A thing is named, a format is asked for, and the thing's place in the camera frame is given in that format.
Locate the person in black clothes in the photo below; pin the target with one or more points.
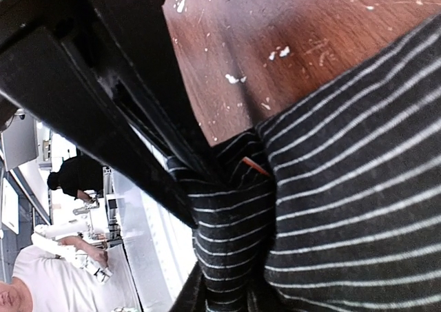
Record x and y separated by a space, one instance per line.
76 176

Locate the black striped underwear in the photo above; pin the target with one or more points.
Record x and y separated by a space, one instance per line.
334 203

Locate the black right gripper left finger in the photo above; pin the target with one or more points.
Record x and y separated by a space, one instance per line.
52 82

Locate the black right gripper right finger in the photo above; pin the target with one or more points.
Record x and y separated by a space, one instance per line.
192 296

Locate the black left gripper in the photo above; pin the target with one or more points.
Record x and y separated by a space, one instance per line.
127 46

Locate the person in white shirt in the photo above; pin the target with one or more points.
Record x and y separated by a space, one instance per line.
43 282

